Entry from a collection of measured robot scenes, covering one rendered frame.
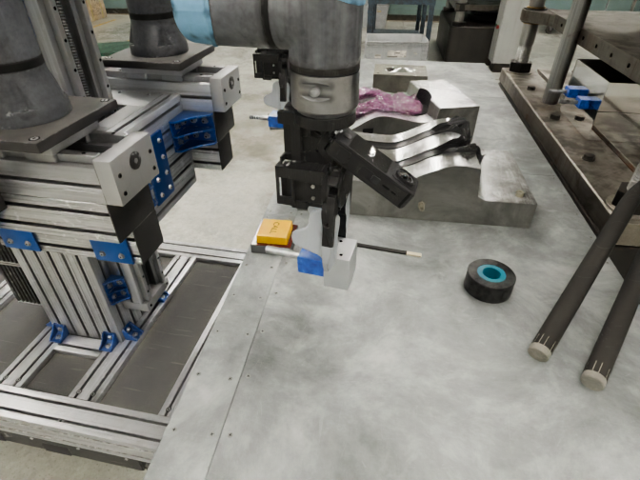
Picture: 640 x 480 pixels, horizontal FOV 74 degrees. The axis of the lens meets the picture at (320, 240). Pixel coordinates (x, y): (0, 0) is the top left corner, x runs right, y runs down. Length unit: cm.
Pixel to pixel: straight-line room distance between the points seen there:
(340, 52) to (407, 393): 44
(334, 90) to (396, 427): 41
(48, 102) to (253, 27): 52
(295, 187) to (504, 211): 55
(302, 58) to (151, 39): 85
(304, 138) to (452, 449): 42
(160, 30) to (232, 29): 81
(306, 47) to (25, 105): 58
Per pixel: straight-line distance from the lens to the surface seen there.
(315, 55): 45
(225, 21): 48
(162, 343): 153
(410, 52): 454
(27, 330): 178
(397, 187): 49
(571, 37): 180
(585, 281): 80
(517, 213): 97
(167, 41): 129
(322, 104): 46
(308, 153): 51
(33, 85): 90
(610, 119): 156
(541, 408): 67
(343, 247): 59
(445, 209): 94
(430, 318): 73
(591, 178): 133
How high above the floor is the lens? 132
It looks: 37 degrees down
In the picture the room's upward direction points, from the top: straight up
